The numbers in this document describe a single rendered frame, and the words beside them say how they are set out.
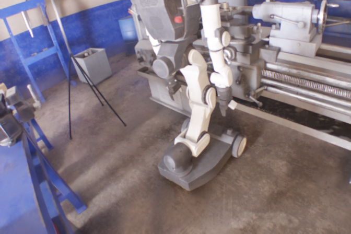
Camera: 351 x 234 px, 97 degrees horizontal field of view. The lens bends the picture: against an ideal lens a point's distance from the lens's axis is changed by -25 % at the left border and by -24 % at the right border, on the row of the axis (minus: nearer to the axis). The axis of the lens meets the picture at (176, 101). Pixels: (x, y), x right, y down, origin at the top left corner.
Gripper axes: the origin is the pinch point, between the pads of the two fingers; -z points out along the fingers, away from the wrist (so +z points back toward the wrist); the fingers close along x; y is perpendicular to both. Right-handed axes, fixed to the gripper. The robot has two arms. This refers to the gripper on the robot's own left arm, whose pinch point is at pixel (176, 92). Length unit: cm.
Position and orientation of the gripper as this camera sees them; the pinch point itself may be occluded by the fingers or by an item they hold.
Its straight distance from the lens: 156.7
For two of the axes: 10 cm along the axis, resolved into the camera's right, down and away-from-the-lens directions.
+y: -7.6, -2.3, 6.1
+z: -2.9, -7.2, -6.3
